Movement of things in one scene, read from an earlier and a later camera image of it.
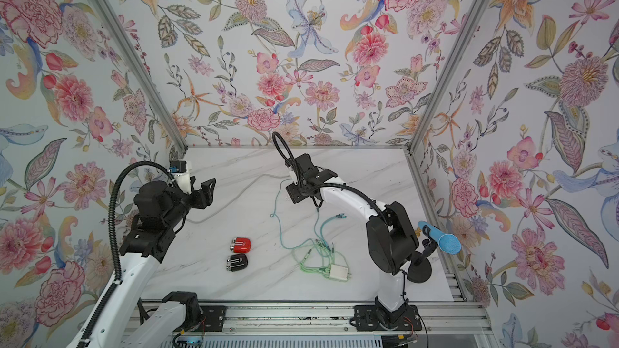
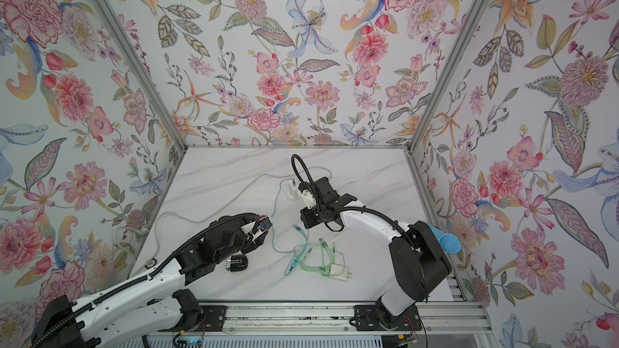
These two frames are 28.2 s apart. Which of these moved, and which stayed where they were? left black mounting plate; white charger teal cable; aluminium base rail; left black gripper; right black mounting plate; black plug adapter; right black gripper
Moved: white charger teal cable; left black gripper; right black gripper
Stayed: left black mounting plate; aluminium base rail; black plug adapter; right black mounting plate
